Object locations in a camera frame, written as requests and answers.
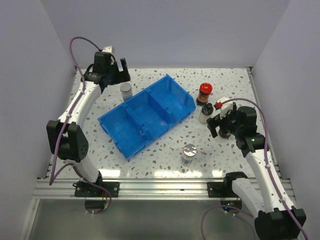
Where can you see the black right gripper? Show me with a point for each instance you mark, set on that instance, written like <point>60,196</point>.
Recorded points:
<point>216,121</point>

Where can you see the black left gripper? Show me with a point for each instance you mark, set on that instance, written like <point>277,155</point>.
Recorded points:
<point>122,76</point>

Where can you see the silver-lid blue-label spice jar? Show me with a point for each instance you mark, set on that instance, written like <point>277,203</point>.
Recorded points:
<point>126,91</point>

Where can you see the silver-lid shaker jar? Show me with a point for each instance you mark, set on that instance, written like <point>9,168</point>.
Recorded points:
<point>189,152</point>

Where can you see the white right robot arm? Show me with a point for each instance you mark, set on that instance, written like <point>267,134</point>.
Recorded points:
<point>275,215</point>

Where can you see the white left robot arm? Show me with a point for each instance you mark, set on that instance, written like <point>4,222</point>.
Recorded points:
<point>67,140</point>

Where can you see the black-cap white spice bottle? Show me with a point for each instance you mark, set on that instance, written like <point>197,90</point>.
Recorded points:
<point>205,113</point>

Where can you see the red-cap brown sauce jar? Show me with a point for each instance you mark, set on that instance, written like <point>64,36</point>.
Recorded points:
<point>224,135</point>

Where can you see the red-cap dark sauce jar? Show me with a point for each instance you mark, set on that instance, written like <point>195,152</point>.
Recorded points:
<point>205,90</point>

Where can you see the blue three-compartment plastic bin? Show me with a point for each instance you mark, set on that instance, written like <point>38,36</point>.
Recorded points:
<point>146,116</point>

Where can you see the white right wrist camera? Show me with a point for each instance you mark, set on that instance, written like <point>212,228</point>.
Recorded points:
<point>222,105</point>

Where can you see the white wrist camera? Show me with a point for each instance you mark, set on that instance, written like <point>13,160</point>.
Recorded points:
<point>222,105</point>
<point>109,49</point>

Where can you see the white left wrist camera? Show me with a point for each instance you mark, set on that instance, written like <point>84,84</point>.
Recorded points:
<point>109,49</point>

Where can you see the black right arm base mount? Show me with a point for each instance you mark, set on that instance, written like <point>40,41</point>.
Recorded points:
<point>216,189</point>

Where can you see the aluminium front rail frame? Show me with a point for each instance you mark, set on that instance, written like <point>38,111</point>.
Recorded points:
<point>132,189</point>

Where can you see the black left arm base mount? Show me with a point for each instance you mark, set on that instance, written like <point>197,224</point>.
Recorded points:
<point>85,190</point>

